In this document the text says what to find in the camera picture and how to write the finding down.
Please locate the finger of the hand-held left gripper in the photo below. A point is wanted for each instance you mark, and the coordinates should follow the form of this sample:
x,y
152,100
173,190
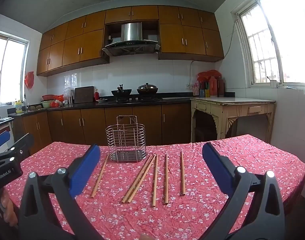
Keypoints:
x,y
0,140
22,145

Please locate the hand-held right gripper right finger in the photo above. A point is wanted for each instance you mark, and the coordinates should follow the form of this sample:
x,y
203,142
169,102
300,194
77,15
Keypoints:
x,y
217,167

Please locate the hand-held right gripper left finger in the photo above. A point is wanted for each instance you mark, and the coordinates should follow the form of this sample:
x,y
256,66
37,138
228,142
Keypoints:
x,y
85,170

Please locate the wooden chopstick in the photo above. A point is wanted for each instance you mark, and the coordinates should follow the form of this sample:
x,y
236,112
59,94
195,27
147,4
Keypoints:
x,y
137,178
155,180
182,172
142,178
100,176
166,178

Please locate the person's left hand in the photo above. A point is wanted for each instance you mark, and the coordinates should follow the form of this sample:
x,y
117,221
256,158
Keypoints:
x,y
8,205

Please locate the yellow detergent bottle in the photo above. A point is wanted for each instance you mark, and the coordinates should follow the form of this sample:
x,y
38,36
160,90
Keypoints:
x,y
18,108

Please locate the dark wooden stool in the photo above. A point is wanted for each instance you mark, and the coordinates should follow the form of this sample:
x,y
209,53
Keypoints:
x,y
205,132

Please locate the steel sink faucet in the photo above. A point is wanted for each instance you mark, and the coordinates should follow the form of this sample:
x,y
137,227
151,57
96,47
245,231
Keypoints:
x,y
25,102

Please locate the green basin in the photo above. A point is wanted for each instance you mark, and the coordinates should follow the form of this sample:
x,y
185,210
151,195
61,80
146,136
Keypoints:
x,y
47,104

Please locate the crumpled red plastic bag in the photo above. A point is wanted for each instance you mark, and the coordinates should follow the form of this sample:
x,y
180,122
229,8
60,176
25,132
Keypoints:
x,y
59,97
54,103

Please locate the red floral tablecloth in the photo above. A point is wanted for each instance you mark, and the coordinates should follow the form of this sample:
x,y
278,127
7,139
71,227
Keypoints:
x,y
192,217

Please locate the hanging red plastic bag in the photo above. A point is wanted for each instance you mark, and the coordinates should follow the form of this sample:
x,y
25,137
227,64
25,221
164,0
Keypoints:
x,y
29,80

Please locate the black kitchen countertop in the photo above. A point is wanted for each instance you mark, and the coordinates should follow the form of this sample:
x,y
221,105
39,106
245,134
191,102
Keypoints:
x,y
92,104

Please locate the cream wooden side table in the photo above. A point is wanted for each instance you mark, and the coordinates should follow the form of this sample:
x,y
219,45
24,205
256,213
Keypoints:
x,y
232,101

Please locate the small plate of food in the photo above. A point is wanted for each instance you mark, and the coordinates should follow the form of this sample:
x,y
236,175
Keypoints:
x,y
102,100

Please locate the red glass bottle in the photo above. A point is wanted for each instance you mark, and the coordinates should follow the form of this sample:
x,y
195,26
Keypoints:
x,y
96,96

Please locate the yellow box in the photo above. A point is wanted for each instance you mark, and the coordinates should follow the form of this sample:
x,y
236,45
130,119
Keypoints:
x,y
207,93

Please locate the dark wooden cutting board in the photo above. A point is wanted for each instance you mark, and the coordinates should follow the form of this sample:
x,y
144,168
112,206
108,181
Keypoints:
x,y
84,95

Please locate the wooden base cabinets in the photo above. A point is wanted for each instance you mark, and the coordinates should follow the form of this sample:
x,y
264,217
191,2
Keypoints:
x,y
147,122

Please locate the dark red thermos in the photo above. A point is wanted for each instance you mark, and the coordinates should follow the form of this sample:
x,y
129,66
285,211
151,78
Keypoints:
x,y
221,87

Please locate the pink bottle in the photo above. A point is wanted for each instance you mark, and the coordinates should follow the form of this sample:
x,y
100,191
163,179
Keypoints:
x,y
196,90

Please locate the small black wok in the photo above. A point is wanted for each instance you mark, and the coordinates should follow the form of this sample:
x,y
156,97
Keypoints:
x,y
121,92

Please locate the black gas stove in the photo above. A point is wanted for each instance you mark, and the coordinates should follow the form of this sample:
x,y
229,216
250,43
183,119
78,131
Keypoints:
x,y
137,100

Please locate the large red plastic bag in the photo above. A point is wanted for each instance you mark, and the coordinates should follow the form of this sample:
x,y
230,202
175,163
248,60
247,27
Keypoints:
x,y
207,74

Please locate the white cup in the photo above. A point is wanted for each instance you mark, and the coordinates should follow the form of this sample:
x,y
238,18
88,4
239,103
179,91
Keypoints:
x,y
273,84

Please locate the black wok with lid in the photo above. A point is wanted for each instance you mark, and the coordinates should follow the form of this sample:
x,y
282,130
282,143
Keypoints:
x,y
147,88

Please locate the large barred window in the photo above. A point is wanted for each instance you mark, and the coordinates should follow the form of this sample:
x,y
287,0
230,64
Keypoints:
x,y
267,42

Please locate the steel range hood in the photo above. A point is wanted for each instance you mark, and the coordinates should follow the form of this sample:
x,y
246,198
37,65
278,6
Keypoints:
x,y
131,31

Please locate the white wall socket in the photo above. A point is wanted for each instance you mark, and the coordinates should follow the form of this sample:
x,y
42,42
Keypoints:
x,y
189,87

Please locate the wooden wall cabinets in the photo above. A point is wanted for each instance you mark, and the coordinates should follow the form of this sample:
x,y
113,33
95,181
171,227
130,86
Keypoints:
x,y
72,45

